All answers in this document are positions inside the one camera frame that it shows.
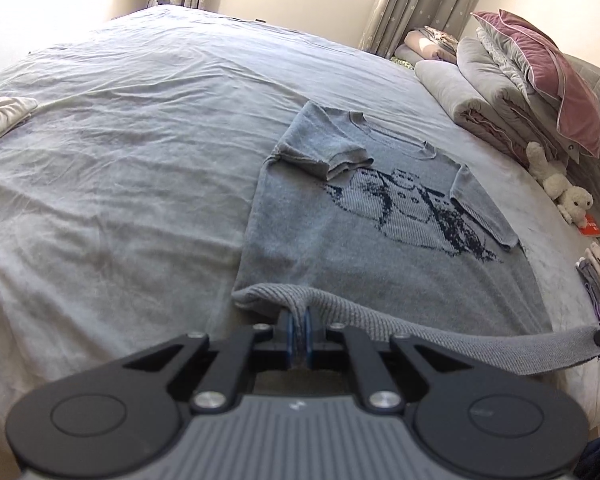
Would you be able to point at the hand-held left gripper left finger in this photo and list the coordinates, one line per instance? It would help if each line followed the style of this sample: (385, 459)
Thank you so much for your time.
(288, 335)

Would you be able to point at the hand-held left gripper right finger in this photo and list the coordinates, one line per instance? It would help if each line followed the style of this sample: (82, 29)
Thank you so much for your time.
(310, 335)

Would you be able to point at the grey knit sweater dark print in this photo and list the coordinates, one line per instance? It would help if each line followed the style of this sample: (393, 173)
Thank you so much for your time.
(330, 240)

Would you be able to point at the white plush toy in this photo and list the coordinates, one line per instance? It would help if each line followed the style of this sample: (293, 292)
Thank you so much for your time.
(562, 190)

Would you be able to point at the grey bed sheet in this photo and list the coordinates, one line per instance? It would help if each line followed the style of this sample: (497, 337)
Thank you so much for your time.
(120, 160)

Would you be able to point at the pink velvet pillow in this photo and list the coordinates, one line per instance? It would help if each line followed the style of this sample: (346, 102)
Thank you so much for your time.
(560, 70)

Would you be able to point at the light grey folded blanket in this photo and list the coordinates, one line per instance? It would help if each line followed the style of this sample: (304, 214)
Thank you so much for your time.
(455, 92)

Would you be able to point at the grey folded quilt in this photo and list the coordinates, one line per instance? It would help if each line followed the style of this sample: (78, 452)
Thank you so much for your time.
(495, 80)

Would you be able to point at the pale pink folded bedding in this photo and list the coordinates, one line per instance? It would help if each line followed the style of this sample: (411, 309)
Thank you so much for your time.
(425, 45)

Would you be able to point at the white folded cloth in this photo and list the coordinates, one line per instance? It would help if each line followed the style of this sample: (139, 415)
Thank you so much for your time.
(2, 115)

